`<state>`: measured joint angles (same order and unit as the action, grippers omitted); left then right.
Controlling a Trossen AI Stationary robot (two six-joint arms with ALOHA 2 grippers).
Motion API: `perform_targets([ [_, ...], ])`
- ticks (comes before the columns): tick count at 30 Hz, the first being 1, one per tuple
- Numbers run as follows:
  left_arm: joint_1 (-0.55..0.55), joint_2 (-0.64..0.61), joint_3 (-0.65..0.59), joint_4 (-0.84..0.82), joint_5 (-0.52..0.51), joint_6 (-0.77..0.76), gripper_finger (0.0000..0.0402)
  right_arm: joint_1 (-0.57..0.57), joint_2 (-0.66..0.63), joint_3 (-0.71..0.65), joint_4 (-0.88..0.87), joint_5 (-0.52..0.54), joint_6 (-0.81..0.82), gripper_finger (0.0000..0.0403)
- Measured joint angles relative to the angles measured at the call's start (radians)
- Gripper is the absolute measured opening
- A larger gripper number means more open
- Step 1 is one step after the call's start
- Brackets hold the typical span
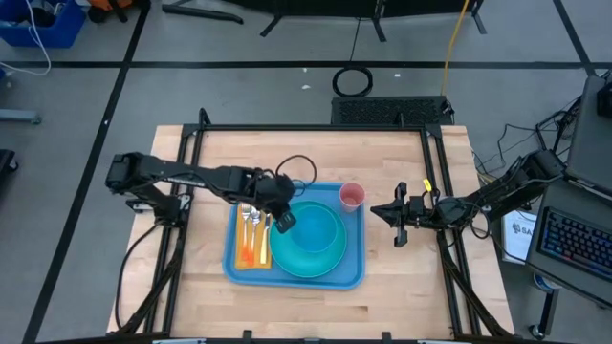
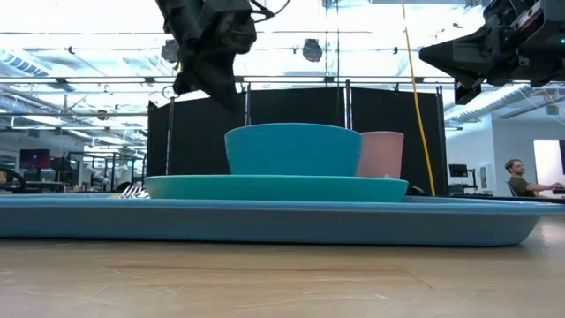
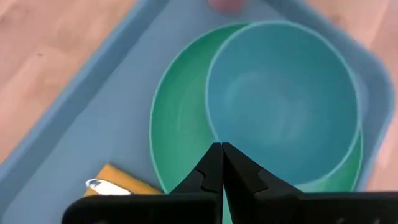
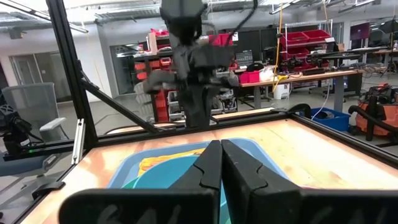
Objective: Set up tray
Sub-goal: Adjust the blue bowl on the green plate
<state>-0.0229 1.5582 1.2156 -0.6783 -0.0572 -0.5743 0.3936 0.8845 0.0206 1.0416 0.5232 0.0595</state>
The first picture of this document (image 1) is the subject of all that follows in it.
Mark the black perforated computer case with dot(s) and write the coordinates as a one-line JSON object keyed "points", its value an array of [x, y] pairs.
{"points": [[382, 111]]}

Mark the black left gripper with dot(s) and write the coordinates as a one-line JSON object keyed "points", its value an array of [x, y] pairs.
{"points": [[275, 193]]}

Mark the grey closed laptop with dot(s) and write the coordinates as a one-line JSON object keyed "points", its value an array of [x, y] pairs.
{"points": [[590, 143]]}

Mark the laptop with lit keyboard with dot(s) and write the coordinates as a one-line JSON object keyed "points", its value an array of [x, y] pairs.
{"points": [[574, 239]]}

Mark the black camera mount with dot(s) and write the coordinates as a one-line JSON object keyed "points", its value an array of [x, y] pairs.
{"points": [[386, 336], [247, 336]]}

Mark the pink ribbed cup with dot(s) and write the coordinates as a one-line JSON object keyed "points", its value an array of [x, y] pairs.
{"points": [[352, 196]]}

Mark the black cart leg with caster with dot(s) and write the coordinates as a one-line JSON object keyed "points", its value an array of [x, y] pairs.
{"points": [[545, 310]]}

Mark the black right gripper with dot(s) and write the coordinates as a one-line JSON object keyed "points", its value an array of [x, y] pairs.
{"points": [[416, 212]]}

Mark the black curved frame bracket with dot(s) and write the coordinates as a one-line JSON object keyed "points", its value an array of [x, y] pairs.
{"points": [[204, 117]]}

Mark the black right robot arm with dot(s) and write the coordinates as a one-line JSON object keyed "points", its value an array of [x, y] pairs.
{"points": [[507, 191]]}

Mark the black stand leg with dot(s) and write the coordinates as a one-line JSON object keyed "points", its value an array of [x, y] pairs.
{"points": [[201, 13]]}

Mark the yellow tag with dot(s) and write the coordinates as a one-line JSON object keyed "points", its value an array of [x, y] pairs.
{"points": [[427, 185]]}

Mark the black device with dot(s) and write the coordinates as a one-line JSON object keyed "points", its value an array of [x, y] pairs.
{"points": [[605, 100]]}

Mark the white printed box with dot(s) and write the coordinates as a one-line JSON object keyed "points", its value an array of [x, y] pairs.
{"points": [[518, 234]]}

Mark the teal plastic plate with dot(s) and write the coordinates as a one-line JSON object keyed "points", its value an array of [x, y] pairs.
{"points": [[306, 263]]}

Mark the blue plastic bowl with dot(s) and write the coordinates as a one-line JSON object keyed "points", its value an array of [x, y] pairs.
{"points": [[315, 231]]}

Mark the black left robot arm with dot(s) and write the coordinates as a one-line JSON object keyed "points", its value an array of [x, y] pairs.
{"points": [[191, 177]]}

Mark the yellow cloth napkin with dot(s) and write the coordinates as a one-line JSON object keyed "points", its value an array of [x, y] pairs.
{"points": [[239, 258]]}

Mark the orange and black object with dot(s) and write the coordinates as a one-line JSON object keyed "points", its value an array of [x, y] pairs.
{"points": [[110, 5]]}

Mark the blue plastic bin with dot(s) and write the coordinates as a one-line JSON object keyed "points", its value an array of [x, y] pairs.
{"points": [[52, 28]]}

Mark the blue plastic tray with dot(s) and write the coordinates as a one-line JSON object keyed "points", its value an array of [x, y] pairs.
{"points": [[306, 282]]}

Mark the grey bar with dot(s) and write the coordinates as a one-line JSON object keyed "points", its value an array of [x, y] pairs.
{"points": [[19, 116]]}

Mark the black backdrop panel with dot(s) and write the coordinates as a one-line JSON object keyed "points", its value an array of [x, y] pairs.
{"points": [[334, 6]]}

